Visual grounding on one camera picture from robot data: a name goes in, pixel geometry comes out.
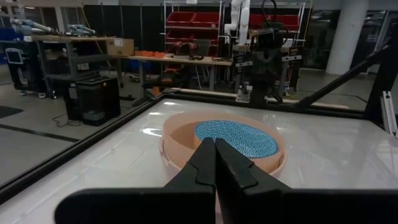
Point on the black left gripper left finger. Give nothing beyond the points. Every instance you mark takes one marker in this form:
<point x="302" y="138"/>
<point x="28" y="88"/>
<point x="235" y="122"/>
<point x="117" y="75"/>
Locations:
<point x="205" y="174"/>

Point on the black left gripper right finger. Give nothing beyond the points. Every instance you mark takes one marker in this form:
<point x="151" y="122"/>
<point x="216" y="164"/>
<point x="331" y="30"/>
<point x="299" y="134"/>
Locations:
<point x="230" y="174"/>

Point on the blue patterned bowl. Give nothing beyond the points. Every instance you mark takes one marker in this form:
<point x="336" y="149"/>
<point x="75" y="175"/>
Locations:
<point x="242" y="137"/>

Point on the peach bowl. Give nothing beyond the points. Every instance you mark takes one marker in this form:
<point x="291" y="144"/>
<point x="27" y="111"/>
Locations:
<point x="180" y="140"/>

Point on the pink bowl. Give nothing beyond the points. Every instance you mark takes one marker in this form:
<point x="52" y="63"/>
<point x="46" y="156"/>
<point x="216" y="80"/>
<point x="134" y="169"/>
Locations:
<point x="162" y="154"/>

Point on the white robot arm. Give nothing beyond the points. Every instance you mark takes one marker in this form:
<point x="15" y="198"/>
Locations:
<point x="241" y="21"/>

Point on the blue-grey robot arm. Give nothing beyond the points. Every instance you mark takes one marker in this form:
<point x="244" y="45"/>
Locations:
<point x="81" y="29"/>
<point x="34" y="26"/>

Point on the long wooden table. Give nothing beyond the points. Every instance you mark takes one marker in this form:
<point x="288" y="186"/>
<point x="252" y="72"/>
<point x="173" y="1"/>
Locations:
<point x="174" y="60"/>

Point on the red power tool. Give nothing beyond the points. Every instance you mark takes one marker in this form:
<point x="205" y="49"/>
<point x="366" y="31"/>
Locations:
<point x="185" y="48"/>

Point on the small orange tray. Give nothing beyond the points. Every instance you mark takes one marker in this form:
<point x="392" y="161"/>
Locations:
<point x="149" y="53"/>

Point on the black cabinet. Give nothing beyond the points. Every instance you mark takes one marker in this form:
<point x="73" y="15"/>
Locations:
<point x="93" y="99"/>

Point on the metal storage rack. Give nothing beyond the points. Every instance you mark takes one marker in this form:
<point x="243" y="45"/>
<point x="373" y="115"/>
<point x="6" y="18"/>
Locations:
<point x="164" y="31"/>

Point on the cardboard box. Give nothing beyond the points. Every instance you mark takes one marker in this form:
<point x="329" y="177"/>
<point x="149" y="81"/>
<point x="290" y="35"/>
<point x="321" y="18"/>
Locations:
<point x="120" y="46"/>

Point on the red storage bin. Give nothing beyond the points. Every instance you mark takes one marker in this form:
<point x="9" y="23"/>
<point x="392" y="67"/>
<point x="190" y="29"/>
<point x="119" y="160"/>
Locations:
<point x="178" y="19"/>
<point x="205" y="20"/>
<point x="289" y="21"/>

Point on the white round pillar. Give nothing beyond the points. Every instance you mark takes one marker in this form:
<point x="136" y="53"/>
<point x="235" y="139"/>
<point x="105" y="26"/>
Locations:
<point x="346" y="37"/>

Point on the black cart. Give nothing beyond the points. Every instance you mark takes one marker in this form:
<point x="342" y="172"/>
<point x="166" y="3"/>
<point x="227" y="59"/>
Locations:
<point x="28" y="74"/>

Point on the black floor mat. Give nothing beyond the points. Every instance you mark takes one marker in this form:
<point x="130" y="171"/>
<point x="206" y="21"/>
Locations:
<point x="7" y="111"/>

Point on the tablet screen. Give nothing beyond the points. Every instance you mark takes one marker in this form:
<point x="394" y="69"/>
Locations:
<point x="14" y="56"/>

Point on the black diagonal frame strut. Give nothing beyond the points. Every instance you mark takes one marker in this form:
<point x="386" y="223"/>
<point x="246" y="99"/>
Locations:
<point x="339" y="81"/>

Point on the aluminium bracket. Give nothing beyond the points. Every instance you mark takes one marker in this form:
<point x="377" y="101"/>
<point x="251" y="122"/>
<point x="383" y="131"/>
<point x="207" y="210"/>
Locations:
<point x="388" y="112"/>

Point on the black upright frame post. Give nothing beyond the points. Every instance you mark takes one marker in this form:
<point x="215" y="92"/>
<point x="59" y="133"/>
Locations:
<point x="382" y="81"/>

